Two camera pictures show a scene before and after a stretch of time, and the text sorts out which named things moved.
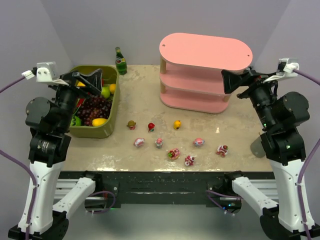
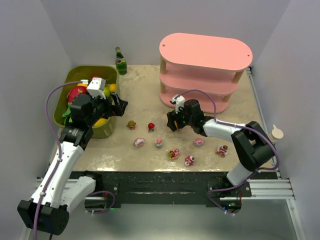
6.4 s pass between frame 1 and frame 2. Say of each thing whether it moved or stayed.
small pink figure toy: stayed
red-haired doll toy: stayed
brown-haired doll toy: stayed
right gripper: moved
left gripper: moved
